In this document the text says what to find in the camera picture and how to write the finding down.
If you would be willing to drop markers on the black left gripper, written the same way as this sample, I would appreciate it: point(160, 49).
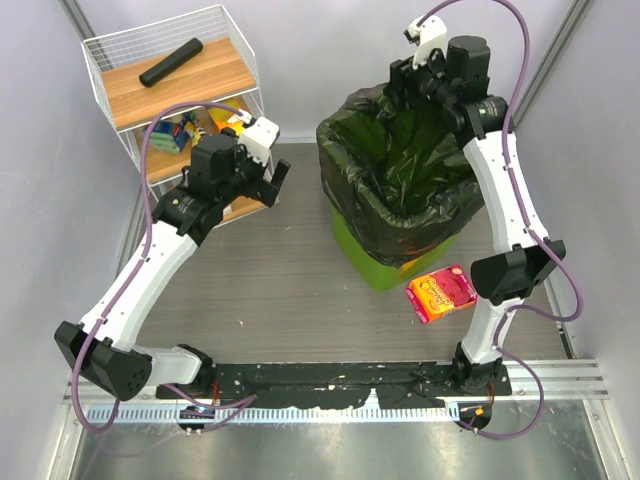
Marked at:
point(261, 188)

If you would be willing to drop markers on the white wire shelf rack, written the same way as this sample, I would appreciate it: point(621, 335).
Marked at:
point(225, 68)

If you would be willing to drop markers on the green plastic trash bin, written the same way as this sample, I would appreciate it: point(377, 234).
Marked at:
point(383, 275)

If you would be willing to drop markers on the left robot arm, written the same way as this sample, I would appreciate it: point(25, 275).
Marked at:
point(103, 345)

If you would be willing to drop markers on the aluminium frame rail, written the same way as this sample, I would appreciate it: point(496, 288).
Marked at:
point(574, 379)

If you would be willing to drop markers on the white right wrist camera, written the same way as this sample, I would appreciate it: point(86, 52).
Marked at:
point(427, 36)

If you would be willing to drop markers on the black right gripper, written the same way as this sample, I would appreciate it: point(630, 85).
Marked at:
point(403, 75)

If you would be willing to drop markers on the yellow orange sponge pack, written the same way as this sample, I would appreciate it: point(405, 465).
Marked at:
point(226, 119)

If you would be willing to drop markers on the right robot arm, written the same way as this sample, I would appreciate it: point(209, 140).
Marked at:
point(452, 75)

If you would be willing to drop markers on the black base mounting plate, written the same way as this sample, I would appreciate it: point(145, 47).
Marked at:
point(342, 385)

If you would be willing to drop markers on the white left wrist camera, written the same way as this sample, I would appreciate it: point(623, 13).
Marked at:
point(258, 136)

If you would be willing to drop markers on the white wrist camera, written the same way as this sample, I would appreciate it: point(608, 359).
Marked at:
point(427, 36)
point(258, 136)

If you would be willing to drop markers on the blue green sponge pack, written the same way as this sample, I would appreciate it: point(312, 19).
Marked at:
point(171, 137)

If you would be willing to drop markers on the grey slotted cable duct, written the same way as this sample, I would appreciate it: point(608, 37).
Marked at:
point(177, 412)

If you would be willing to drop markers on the pink orange sponge package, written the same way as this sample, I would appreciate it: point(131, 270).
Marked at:
point(440, 293)

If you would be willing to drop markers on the black trash bag roll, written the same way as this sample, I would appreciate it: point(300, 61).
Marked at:
point(170, 63)

